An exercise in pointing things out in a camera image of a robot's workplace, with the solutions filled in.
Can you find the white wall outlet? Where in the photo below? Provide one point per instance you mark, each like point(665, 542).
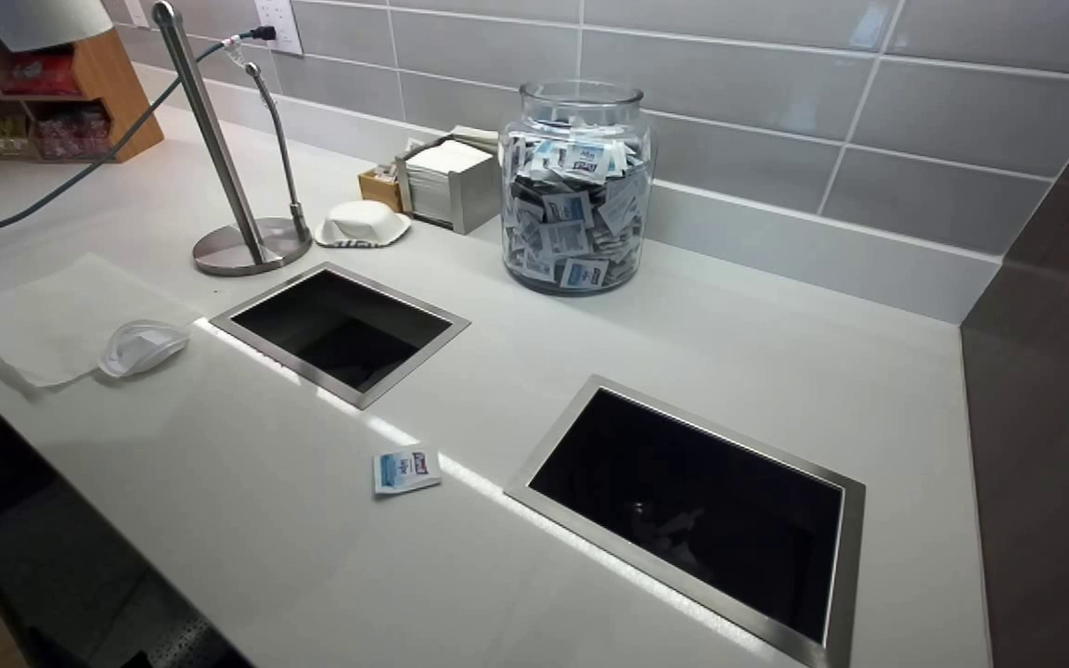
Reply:
point(285, 19)

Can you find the white paper bowl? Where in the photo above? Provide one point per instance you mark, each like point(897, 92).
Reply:
point(360, 224)

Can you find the white napkin box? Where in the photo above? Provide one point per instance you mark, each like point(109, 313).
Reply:
point(453, 188)

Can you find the wooden snack shelf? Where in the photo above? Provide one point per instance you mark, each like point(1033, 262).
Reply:
point(52, 99)

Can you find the white paper sheet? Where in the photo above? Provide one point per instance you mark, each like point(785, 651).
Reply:
point(52, 318)

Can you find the white paper towel roll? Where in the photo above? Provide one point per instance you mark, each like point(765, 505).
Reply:
point(45, 22)

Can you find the small white cloth piece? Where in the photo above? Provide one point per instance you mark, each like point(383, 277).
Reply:
point(143, 351)

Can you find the dark wood cabinet panel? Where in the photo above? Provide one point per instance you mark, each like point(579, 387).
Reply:
point(1049, 433)

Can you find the empty steel-rimmed counter opening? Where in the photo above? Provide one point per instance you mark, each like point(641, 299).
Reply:
point(694, 505)

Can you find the glass jar with packets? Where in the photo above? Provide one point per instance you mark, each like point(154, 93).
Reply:
point(573, 197)

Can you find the steel-rimmed counter opening with trash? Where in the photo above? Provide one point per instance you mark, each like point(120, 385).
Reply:
point(344, 330)

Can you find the small blue white packet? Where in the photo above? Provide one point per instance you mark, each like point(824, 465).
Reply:
point(406, 471)

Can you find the wooden box with packets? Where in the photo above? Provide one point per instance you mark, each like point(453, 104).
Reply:
point(378, 188)

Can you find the silver paper towel stand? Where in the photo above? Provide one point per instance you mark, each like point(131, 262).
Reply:
point(250, 251)

